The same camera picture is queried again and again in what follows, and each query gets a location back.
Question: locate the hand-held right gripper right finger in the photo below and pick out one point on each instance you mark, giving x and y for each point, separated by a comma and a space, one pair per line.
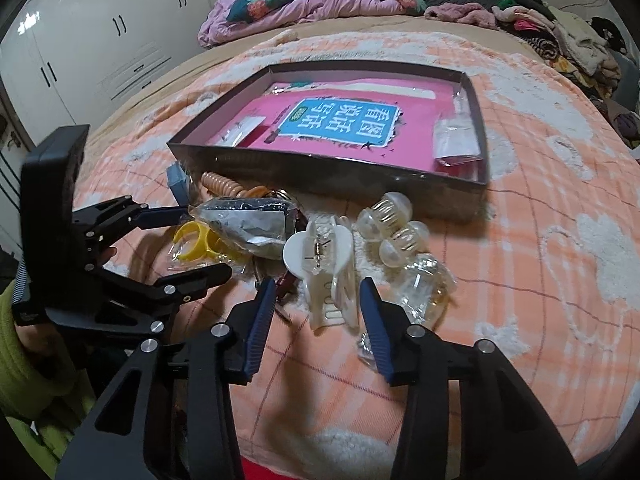
375, 330

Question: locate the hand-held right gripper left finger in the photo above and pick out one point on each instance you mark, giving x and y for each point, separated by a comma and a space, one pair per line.
260, 330

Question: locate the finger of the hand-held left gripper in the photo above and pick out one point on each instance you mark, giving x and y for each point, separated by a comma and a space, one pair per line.
160, 215
200, 277

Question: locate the clear bagged hair claw clip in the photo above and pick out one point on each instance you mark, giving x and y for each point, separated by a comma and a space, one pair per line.
425, 290

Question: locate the bag of dark beads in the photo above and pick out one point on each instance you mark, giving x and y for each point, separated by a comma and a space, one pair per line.
250, 225

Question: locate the white hair claw clip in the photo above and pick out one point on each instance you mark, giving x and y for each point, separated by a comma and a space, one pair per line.
310, 255

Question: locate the grey cardboard box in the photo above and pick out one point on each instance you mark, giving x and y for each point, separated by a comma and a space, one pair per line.
350, 190

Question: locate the person's left forearm green sleeve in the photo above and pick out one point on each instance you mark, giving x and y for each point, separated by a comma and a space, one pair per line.
25, 390

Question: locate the person's left hand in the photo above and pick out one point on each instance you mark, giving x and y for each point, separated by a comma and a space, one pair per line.
37, 342

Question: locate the small blue box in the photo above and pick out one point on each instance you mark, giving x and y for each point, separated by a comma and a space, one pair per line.
179, 182

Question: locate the white door with black bars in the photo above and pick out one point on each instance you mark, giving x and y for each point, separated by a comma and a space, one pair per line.
12, 200

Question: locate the clear round hair claw clip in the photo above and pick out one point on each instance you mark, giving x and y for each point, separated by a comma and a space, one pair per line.
385, 215
405, 242

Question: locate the small clear plastic bag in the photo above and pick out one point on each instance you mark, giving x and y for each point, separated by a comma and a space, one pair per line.
455, 140
240, 132

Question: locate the red cloth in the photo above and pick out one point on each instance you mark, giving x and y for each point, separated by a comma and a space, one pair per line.
320, 471

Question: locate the white wardrobe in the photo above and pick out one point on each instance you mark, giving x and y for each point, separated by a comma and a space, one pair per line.
100, 35

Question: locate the orange plaid blanket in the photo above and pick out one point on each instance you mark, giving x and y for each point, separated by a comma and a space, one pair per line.
540, 220

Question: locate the pink book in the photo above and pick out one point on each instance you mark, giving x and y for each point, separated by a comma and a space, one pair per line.
425, 105

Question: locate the pink floral quilt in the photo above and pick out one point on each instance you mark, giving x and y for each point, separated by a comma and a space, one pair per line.
320, 2

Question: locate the pink fluffy cloth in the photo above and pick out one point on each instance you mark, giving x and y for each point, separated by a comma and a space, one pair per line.
460, 12

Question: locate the pile of clothes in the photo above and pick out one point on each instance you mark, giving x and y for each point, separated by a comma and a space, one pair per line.
575, 45

